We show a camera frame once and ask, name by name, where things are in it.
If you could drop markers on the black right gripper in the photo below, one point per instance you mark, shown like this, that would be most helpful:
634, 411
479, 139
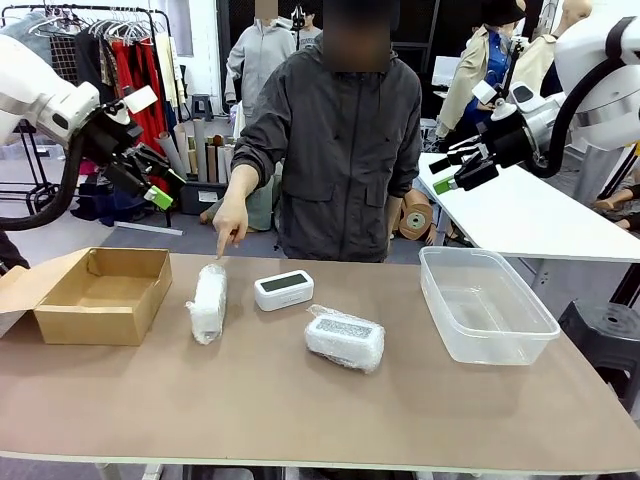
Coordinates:
510, 145

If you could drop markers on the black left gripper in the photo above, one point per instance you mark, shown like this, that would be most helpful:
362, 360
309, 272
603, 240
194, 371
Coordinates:
112, 135

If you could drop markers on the bubble white clock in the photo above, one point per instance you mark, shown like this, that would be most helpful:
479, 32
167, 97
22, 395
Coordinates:
207, 305

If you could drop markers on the unwrapped white digital clock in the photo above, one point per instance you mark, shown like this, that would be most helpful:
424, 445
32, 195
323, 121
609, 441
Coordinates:
285, 300

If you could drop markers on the bubble clock showing display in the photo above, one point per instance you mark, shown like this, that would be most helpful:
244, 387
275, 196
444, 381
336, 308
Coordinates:
345, 345

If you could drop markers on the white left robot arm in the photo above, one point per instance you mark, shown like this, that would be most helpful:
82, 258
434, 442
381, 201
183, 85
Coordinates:
30, 85

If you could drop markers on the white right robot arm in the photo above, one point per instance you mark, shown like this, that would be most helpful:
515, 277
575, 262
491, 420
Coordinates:
590, 65

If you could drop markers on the person's right hand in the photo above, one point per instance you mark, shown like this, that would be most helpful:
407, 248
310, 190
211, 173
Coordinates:
235, 205

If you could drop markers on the black storage bin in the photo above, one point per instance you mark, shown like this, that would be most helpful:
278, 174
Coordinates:
192, 200

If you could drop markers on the beige cardboard tube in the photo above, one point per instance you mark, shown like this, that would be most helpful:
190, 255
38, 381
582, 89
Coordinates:
184, 145

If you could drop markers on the white aluminium bar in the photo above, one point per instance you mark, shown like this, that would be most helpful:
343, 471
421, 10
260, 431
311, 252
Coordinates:
150, 229

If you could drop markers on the dark blue garment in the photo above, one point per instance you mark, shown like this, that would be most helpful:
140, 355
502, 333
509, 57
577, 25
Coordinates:
115, 210

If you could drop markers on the grey cardboard tube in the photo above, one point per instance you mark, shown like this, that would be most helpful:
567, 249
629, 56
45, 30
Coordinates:
200, 150

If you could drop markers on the brown cardboard tube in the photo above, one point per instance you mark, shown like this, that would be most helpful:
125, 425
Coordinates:
212, 165

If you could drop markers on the white cardboard tube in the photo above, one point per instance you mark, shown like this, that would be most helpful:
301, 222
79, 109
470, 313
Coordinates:
225, 165

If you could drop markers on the brown paper roll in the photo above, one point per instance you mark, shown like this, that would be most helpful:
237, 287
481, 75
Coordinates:
416, 220

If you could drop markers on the white work table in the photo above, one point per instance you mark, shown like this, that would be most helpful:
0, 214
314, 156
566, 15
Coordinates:
525, 220

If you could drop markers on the small dark step stool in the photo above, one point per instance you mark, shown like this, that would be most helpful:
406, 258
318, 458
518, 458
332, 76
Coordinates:
202, 97

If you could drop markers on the mannequin in beige trench coat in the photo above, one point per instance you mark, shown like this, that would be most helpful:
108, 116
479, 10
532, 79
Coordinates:
480, 65

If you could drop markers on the seated mannequin in green shirt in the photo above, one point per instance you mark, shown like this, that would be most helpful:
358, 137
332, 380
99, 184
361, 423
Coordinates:
262, 205

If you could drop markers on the cream hanging fabric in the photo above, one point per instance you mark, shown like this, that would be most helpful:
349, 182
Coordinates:
167, 65

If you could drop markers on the red hanging garment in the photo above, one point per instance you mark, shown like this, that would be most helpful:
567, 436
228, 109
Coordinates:
132, 65

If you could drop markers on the black metal clothes rack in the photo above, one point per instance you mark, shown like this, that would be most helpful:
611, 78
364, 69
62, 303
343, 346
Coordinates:
165, 60

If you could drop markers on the person in dark grey jacket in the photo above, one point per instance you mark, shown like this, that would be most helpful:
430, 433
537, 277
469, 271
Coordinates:
340, 150

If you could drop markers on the mannequin in cream coat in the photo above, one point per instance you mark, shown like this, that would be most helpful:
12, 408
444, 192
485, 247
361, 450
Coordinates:
540, 55

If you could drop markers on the black hanging garment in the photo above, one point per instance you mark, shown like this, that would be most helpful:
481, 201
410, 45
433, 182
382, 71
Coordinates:
90, 65

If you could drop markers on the open brown cardboard box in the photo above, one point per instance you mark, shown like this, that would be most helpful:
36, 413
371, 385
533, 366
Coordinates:
100, 325

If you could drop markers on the person in grey hoodie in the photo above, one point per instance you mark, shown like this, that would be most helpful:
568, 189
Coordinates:
260, 55

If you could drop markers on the person in black sleeve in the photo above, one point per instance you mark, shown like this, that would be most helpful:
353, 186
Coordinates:
10, 250

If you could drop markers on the clear plastic container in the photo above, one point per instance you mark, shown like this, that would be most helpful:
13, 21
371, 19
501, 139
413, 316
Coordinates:
500, 350

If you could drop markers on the black plastic stool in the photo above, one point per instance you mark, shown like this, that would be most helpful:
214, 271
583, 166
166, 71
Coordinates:
610, 340

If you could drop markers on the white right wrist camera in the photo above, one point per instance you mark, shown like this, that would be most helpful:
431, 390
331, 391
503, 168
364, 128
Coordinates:
485, 92

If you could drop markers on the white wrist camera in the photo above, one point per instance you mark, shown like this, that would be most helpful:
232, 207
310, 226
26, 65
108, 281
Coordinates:
485, 92
141, 97

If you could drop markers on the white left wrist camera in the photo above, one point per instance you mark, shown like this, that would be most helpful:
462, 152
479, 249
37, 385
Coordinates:
141, 97

